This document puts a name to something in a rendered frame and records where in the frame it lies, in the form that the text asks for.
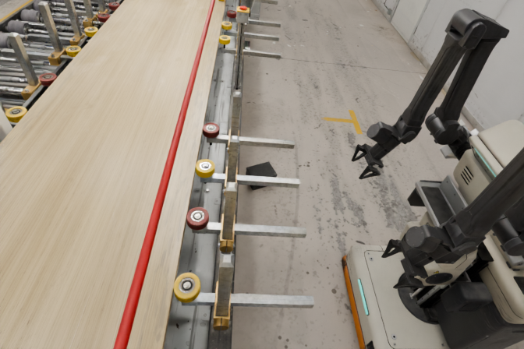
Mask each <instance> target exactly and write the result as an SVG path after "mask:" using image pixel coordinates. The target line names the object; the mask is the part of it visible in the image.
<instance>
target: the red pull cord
mask: <svg viewBox="0 0 524 349"><path fill-rule="evenodd" d="M214 3H215V0H211V4H210V7H209V10H208V14H207V18H206V21H205V24H204V29H203V32H202V35H201V39H200V43H199V46H198V49H197V52H196V57H195V60H194V63H193V68H192V71H191V74H190V77H189V82H188V85H187V88H186V93H185V96H184V99H183V102H182V106H181V110H180V112H179V118H178V121H177V124H176V127H175V131H174V135H173V137H172V143H171V146H170V149H169V152H168V156H167V160H166V162H165V168H164V170H163V174H162V176H161V181H160V185H159V187H158V192H157V195H156V199H155V201H154V206H153V209H152V212H151V215H150V220H149V224H148V226H147V231H146V234H145V237H144V240H143V245H142V249H141V251H140V256H139V259H138V262H137V265H136V270H135V273H134V276H133V281H132V284H131V287H130V290H129V295H128V298H127V301H126V306H125V309H124V312H123V315H122V320H121V322H120V326H119V331H118V334H117V337H116V340H115V345H114V347H113V349H127V346H128V343H129V337H130V334H131V330H132V327H133V321H134V318H135V315H136V310H137V306H138V303H139V300H140V294H141V291H142V287H143V282H144V278H145V275H146V272H147V267H148V263H149V260H150V254H151V251H152V248H153V244H154V239H155V235H156V232H157V229H158V224H159V220H160V217H161V211H162V208H163V205H164V201H165V196H166V192H167V189H168V183H169V180H170V177H171V174H172V169H173V165H174V162H175V156H176V153H177V149H178V146H179V140H180V137H181V134H182V129H183V126H184V122H185V119H186V113H187V110H188V107H189V101H190V98H191V94H192V91H193V86H194V83H195V79H196V76H197V70H198V67H199V64H200V58H201V55H202V51H203V48H204V42H205V40H206V36H207V31H208V27H209V24H210V21H211V15H212V12H213V8H214Z"/></svg>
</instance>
